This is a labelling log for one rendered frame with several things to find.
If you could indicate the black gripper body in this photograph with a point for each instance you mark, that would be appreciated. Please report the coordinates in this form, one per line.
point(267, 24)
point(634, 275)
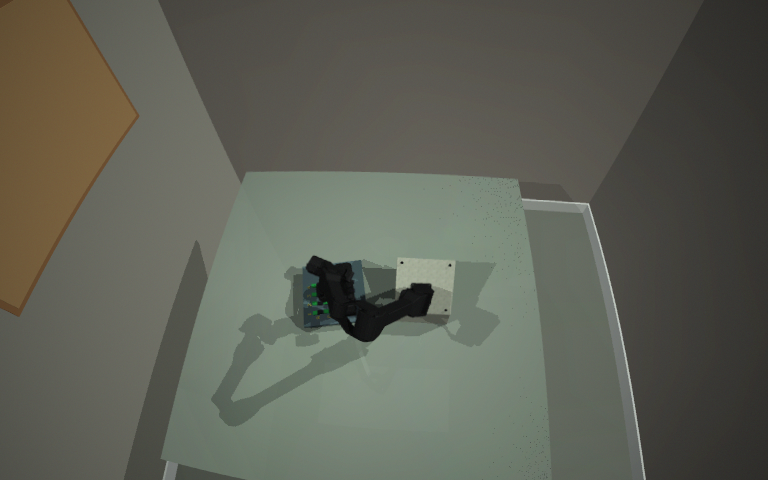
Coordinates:
point(348, 292)

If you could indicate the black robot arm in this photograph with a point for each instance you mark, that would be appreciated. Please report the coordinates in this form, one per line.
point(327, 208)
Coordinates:
point(371, 320)

